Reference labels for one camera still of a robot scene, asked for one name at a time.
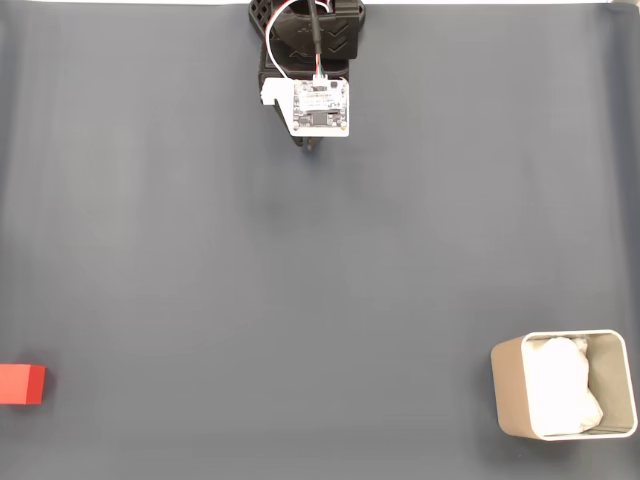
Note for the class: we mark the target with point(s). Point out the red cube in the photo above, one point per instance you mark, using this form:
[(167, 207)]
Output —
[(20, 384)]

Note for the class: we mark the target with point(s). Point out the beige open-top box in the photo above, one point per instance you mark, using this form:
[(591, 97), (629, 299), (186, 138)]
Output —
[(507, 390)]

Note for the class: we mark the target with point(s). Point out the dark grey table mat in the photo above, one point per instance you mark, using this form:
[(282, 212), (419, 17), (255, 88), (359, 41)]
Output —
[(320, 300)]

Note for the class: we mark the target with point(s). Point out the white crumpled paper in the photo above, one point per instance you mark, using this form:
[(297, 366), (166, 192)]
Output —
[(555, 385)]

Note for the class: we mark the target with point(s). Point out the camera board on white mount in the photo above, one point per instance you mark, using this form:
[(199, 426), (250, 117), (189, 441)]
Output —
[(320, 107)]

